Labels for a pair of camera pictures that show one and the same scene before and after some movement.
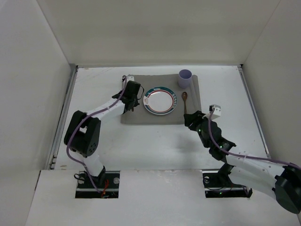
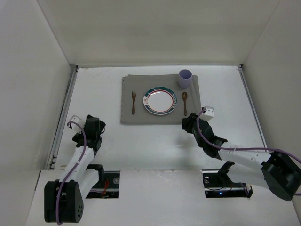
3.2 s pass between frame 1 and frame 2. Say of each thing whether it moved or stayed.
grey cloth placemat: stayed
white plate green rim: stayed
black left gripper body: moved
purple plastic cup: stayed
